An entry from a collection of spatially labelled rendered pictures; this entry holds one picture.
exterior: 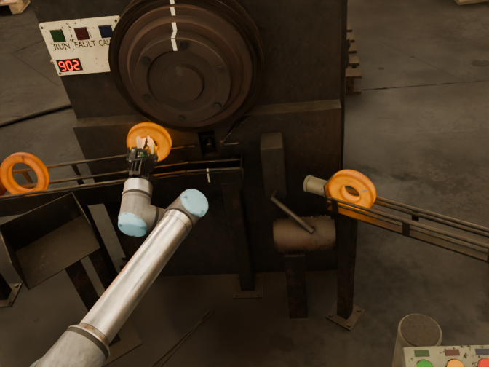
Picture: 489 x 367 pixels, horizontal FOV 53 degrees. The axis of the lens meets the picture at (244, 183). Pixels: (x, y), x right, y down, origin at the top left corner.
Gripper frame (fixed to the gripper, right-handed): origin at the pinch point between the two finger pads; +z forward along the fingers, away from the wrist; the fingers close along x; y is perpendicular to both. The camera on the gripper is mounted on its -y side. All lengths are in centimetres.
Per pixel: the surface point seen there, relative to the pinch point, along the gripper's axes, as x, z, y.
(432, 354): -83, -74, -2
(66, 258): 27.9, -37.8, -14.5
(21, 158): 51, 1, -8
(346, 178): -66, -19, -2
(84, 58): 16.8, 16.6, 23.4
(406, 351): -77, -73, -2
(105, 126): 16.4, 6.4, 0.5
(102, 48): 9.8, 17.5, 26.3
